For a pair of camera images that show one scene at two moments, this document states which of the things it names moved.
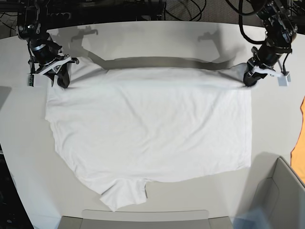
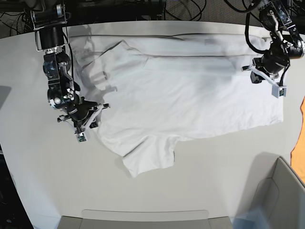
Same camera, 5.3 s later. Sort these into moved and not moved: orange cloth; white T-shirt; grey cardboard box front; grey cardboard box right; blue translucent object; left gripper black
Moved: left gripper black; white T-shirt
Not moved: blue translucent object; grey cardboard box right; grey cardboard box front; orange cloth
